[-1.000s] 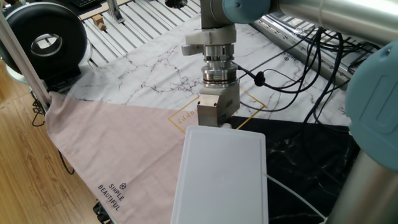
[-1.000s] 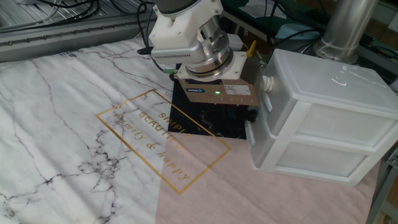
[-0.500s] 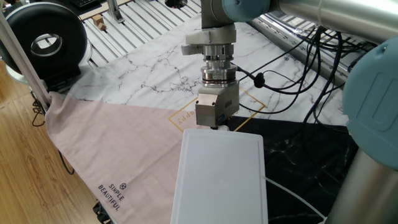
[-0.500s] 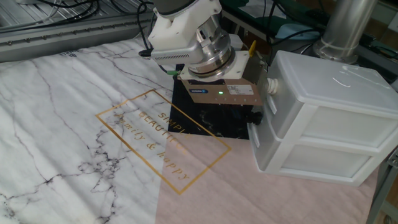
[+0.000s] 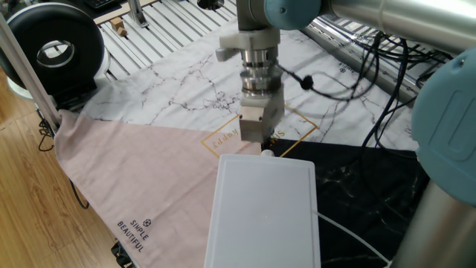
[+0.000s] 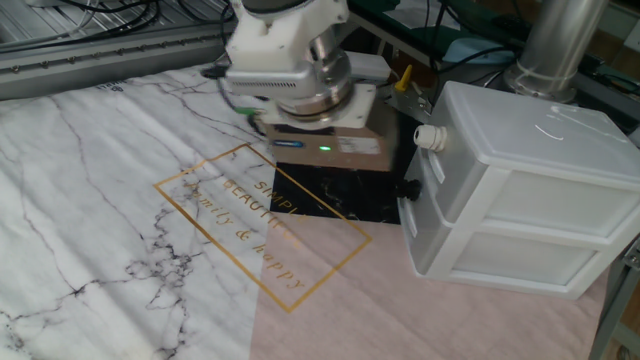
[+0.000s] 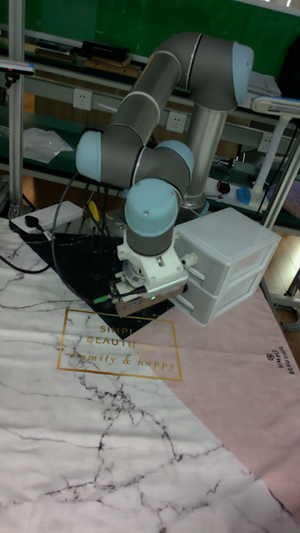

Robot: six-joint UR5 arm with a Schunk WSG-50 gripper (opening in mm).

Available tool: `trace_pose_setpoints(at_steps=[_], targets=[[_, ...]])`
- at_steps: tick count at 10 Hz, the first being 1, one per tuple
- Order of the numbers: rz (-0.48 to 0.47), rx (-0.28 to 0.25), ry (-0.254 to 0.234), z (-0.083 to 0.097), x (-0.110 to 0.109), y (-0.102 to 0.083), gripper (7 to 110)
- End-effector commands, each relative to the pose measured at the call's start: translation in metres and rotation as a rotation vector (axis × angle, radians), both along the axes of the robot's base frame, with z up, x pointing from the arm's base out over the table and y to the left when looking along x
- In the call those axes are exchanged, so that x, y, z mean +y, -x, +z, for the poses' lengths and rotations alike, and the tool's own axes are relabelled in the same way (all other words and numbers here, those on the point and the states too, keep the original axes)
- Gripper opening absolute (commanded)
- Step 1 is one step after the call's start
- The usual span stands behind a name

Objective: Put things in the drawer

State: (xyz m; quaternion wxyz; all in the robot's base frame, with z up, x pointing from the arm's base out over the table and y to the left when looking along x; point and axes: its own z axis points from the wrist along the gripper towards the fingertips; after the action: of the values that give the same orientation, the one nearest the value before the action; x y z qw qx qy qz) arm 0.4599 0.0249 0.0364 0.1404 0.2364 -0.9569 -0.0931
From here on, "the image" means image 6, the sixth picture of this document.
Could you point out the white power strip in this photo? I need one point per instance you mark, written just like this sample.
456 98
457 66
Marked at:
372 65

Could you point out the aluminium table rail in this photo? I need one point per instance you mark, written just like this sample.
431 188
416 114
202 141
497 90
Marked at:
100 60

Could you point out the grey metal frame leg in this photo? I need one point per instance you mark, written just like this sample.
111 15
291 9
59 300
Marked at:
612 300

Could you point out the marble pink black tablecloth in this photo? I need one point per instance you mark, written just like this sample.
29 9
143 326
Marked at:
150 275

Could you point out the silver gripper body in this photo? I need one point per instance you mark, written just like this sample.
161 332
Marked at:
350 147

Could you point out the light blue round lid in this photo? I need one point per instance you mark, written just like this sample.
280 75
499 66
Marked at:
475 50

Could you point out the silver UR5 robot arm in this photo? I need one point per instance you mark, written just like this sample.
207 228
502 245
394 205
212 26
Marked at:
290 55

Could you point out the white plastic drawer cabinet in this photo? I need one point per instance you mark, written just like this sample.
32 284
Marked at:
525 135

